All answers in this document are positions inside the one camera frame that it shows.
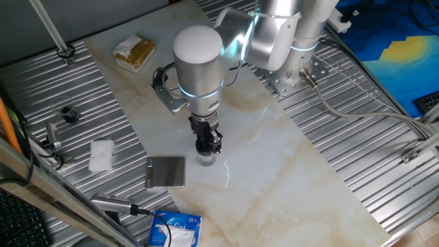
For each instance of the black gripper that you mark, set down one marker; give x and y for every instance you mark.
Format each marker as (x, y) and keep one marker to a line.
(205, 125)

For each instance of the black knobbed jar lid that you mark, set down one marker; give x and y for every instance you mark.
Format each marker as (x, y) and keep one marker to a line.
(204, 153)

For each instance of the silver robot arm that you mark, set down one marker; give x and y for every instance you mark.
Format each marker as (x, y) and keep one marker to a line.
(199, 72)

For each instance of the clear glass jar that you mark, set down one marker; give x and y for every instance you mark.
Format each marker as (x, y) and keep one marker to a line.
(206, 160)

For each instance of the silver digital pocket scale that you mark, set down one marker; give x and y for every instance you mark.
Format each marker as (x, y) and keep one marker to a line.
(166, 171)

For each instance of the blue tissue pack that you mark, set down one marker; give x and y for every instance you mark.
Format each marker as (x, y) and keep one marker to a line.
(161, 228)

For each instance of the white foam sponge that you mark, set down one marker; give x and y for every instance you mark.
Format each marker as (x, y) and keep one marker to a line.
(101, 156)

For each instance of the gold tissue pack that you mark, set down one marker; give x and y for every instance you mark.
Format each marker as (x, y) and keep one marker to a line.
(135, 53)

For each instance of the clear plastic cup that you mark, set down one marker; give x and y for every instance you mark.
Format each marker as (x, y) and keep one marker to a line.
(67, 111)

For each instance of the white power strip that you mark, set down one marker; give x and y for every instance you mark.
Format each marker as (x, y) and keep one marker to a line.
(337, 21)

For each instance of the aluminium pole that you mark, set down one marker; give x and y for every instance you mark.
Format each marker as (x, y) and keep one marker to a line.
(49, 25)

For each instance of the orange pole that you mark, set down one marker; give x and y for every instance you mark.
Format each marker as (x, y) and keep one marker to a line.
(5, 123)

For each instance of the black keyboard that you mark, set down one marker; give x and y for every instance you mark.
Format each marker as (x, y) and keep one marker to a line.
(20, 223)
(428, 101)

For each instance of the blue and yellow mat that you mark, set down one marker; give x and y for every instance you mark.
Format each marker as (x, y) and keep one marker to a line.
(394, 51)

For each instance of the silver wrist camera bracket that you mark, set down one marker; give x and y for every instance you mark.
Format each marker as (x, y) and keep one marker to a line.
(171, 101)

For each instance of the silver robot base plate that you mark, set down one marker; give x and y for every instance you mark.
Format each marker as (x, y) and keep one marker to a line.
(291, 87)

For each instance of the silver grilled camera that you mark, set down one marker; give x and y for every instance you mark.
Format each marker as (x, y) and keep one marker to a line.
(109, 203)

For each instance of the small silver camera on stand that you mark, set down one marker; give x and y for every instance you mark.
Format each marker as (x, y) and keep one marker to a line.
(52, 135)

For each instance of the aluminium frame beam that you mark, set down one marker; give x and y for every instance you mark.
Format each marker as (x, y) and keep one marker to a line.
(51, 195)

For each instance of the aluminium profile with bracket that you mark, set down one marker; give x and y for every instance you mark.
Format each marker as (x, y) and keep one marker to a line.
(422, 145)

